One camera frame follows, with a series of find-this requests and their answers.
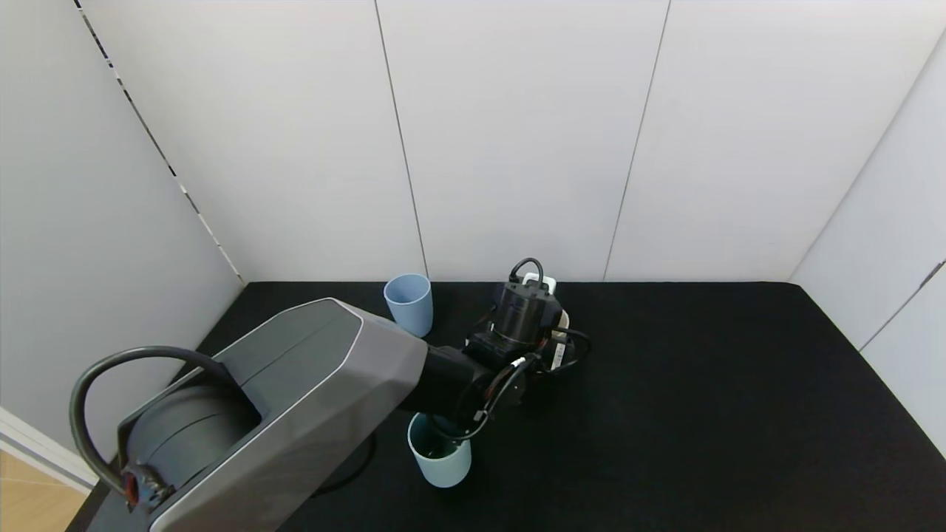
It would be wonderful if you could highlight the teal plastic cup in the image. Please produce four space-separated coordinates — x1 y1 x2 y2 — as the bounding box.
407 412 473 489

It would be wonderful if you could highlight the black cable with white label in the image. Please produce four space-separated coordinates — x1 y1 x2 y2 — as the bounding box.
451 327 592 444

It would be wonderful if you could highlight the black camera cable loop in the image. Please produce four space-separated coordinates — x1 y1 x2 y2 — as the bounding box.
508 257 546 286

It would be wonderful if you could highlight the thick black arm hose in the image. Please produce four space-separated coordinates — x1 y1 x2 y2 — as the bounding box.
69 346 248 511

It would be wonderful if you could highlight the light blue plastic cup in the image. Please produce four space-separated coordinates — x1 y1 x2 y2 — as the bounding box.
383 273 435 339

